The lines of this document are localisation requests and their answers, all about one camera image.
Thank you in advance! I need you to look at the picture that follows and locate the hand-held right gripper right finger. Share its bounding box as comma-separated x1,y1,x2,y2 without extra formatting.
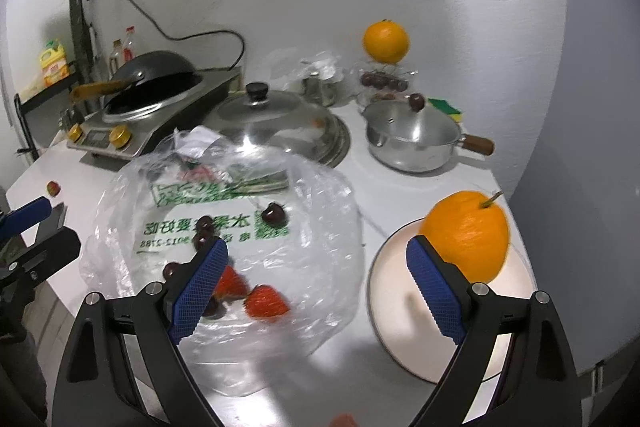
406,235,583,427

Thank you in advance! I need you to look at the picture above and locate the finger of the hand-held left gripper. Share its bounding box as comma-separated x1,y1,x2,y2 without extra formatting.
9,229,82,289
0,198,53,244

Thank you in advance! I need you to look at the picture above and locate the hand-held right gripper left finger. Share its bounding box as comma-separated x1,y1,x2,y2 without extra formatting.
50,237,231,427

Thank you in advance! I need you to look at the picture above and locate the white round plate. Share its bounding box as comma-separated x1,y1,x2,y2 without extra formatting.
367,217,533,383

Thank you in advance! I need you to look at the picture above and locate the large orange with stem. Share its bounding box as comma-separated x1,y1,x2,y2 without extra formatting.
421,190,511,284

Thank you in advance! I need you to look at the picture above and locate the large clear printed plastic bag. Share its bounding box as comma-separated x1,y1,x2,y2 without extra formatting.
80,127,368,400

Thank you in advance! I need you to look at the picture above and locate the dark cherry with stem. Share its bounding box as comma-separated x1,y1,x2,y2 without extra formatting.
261,203,290,229

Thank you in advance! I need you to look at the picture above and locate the black metal rack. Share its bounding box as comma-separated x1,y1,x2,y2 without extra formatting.
14,62,96,152

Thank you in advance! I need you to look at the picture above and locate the small steel pot with lid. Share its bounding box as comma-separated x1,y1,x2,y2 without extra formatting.
361,93,496,172

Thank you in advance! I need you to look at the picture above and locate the steel induction cooker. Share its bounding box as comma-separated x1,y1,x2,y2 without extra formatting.
66,67,243,160

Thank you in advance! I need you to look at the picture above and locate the yellow oil bottle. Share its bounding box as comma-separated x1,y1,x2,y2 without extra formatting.
40,39,70,88

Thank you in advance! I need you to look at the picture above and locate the yellow green sponge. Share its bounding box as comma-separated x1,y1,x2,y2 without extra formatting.
427,97,463,124

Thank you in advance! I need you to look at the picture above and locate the glass lid black knob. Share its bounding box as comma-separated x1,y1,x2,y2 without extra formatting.
200,82,351,168

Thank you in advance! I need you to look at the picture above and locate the small steel cup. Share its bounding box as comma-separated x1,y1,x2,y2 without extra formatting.
302,72,338,106

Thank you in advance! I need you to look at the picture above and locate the small crumpled clear plastic bag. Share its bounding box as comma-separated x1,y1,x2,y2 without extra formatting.
260,49,351,108

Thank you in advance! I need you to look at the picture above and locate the round orange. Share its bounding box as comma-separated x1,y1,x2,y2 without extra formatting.
363,20,410,64

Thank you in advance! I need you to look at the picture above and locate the black wok with wooden handle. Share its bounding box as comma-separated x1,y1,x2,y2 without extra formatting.
70,51,198,108

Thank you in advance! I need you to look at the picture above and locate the black power cable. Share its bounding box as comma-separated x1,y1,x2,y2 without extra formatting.
109,0,246,72

